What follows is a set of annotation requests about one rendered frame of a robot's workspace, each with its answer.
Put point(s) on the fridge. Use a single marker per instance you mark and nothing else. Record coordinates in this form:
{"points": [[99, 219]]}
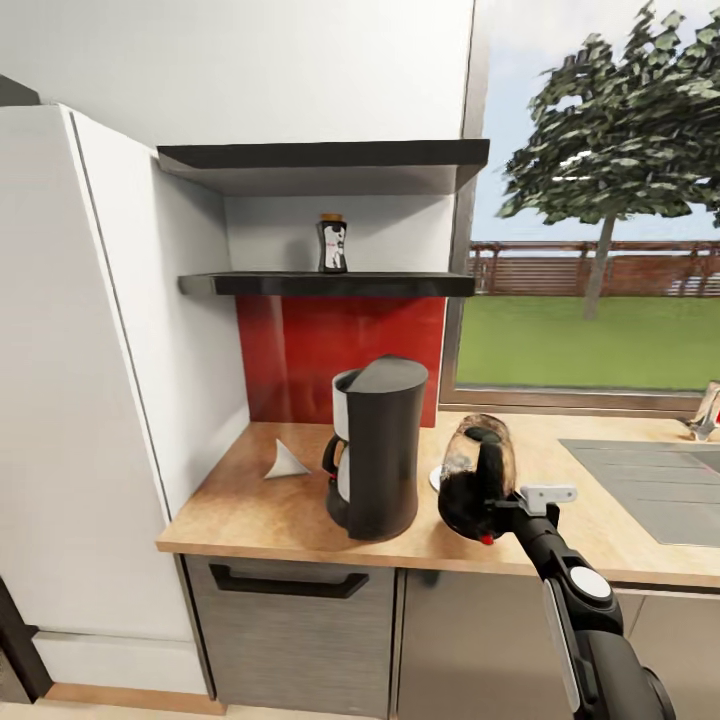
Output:
{"points": [[118, 394]]}

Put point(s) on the bottle of coffee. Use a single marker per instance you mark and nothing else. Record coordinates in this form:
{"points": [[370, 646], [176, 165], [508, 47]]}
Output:
{"points": [[331, 230]]}

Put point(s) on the paper coffee filter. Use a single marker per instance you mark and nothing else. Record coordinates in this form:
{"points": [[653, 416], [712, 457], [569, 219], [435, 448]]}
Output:
{"points": [[285, 464]]}

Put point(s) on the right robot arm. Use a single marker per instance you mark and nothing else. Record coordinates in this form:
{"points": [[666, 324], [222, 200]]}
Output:
{"points": [[603, 677]]}

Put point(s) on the drop in sink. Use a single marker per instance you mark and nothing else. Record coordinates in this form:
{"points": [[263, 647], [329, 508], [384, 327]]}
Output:
{"points": [[671, 489]]}

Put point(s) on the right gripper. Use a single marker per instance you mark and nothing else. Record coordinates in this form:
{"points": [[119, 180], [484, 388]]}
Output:
{"points": [[509, 517]]}

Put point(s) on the electric kettle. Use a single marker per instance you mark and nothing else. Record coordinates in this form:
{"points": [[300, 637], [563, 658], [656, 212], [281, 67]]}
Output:
{"points": [[479, 453]]}

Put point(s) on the countertop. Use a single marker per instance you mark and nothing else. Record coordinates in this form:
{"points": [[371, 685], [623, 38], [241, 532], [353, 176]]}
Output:
{"points": [[235, 511]]}

